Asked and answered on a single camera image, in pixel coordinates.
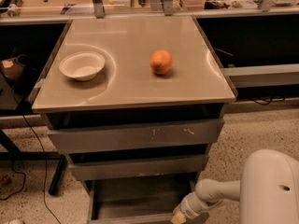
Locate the grey top drawer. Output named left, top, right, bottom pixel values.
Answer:
left=48, top=119, right=224, bottom=154

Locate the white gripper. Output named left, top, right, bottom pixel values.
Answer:
left=171, top=192, right=222, bottom=224

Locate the black table leg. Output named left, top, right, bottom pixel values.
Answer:
left=49, top=155, right=67, bottom=196

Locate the dark bag under table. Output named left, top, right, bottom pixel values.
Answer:
left=0, top=54, right=34, bottom=94

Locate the white bowl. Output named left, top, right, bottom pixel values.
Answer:
left=59, top=51, right=106, bottom=81

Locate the grey bottom drawer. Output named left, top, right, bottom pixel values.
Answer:
left=87, top=174, right=194, bottom=224

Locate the grey metal post left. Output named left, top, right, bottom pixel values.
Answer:
left=93, top=0, right=105, bottom=19

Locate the grey middle drawer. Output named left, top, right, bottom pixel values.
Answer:
left=69, top=155, right=208, bottom=181

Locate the black floor cable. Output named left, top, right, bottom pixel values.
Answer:
left=0, top=87, right=64, bottom=224

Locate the orange fruit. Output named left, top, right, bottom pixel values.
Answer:
left=149, top=49, right=173, bottom=75

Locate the grey drawer cabinet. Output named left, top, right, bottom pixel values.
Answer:
left=32, top=15, right=239, bottom=185

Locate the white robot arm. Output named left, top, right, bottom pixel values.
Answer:
left=171, top=149, right=299, bottom=224

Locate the grey metal side shelf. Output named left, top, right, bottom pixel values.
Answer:
left=222, top=63, right=299, bottom=88

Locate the grey drawer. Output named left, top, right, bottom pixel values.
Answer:
left=48, top=119, right=224, bottom=154
left=69, top=155, right=208, bottom=181
left=87, top=174, right=194, bottom=224

